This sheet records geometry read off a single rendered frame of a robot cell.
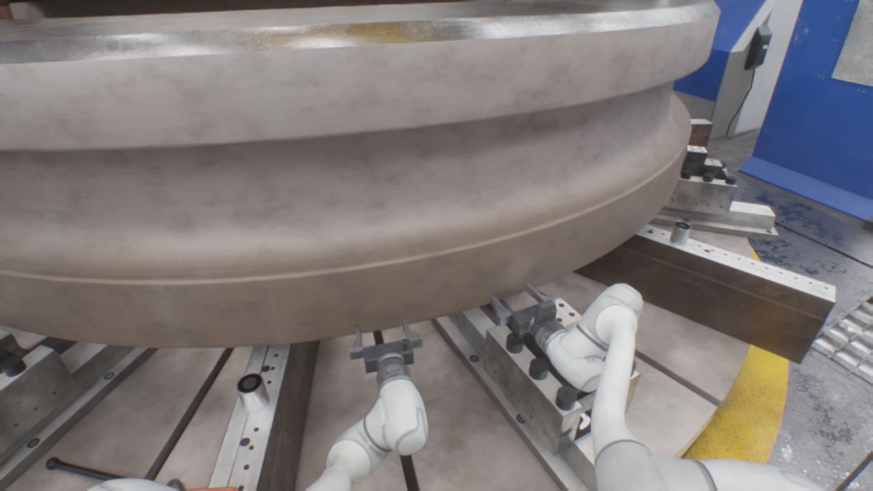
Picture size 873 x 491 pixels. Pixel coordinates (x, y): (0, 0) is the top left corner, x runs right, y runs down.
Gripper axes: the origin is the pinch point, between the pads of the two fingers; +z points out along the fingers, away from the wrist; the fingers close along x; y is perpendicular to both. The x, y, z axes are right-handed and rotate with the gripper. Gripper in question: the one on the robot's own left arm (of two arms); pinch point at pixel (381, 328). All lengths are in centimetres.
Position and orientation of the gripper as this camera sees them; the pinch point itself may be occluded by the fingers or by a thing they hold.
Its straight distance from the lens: 133.0
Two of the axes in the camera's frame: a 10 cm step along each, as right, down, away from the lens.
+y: 0.0, -8.7, -5.0
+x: -9.6, 1.4, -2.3
